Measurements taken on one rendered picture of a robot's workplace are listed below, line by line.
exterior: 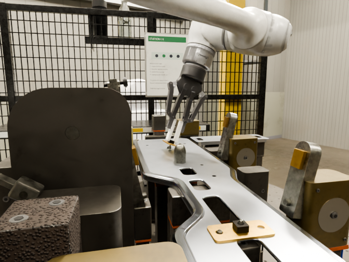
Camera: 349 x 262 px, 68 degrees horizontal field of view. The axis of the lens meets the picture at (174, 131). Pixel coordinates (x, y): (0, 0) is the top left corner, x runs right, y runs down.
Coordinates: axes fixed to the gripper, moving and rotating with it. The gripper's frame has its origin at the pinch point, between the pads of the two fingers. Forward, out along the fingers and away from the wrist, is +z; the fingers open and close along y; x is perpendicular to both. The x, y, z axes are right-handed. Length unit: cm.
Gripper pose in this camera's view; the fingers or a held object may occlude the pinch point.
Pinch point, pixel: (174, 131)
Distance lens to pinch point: 79.0
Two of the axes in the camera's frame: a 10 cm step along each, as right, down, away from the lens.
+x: -2.3, -0.8, 9.7
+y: 9.2, 3.0, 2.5
